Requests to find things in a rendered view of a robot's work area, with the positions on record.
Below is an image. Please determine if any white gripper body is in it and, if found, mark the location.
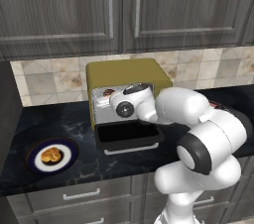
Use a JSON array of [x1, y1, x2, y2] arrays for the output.
[[95, 96, 113, 110]]

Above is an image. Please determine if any olive toaster oven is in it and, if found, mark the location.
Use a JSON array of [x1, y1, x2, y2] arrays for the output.
[[85, 57, 174, 131]]

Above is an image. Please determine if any black toaster oven door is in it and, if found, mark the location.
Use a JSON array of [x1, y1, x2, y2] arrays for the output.
[[93, 123, 166, 152]]

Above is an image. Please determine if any golden brown bread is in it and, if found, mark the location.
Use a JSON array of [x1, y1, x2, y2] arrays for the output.
[[41, 147, 63, 165]]

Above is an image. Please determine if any grey wooden cupboard door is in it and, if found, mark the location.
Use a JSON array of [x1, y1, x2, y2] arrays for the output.
[[0, 0, 124, 57], [122, 0, 246, 55], [243, 0, 254, 47]]

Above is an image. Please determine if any red steak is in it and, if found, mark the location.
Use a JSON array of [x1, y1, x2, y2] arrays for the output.
[[208, 100, 223, 110]]

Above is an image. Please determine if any blue and white plate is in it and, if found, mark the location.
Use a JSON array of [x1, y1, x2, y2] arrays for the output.
[[25, 136, 80, 177]]

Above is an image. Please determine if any dark grey tall cabinet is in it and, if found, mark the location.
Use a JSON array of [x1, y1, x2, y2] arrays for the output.
[[0, 59, 24, 224]]

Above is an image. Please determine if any white toaster oven door handle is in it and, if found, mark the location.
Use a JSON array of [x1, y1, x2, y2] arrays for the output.
[[102, 141, 160, 156]]

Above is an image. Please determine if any silver drawer handle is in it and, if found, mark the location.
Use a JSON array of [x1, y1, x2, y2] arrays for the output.
[[62, 187, 101, 202], [83, 216, 105, 224], [192, 195, 215, 207]]

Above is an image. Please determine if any silver cupboard handle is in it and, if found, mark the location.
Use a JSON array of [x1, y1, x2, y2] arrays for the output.
[[133, 0, 142, 39], [106, 0, 114, 40]]

